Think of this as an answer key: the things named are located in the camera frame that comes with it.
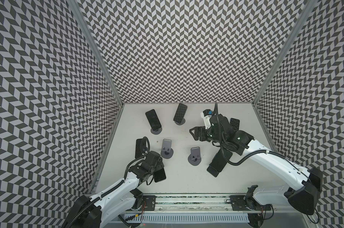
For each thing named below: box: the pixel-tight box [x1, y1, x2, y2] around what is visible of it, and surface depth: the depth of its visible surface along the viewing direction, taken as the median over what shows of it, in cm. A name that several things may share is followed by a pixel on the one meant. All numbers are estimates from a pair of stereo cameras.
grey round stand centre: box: [187, 146, 202, 166], surface depth 85 cm
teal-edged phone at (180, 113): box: [173, 102, 188, 124], surface depth 104 cm
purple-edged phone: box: [144, 109, 162, 131], surface depth 97 cm
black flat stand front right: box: [206, 165, 220, 178], surface depth 83 cm
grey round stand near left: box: [160, 138, 174, 160], surface depth 90 cm
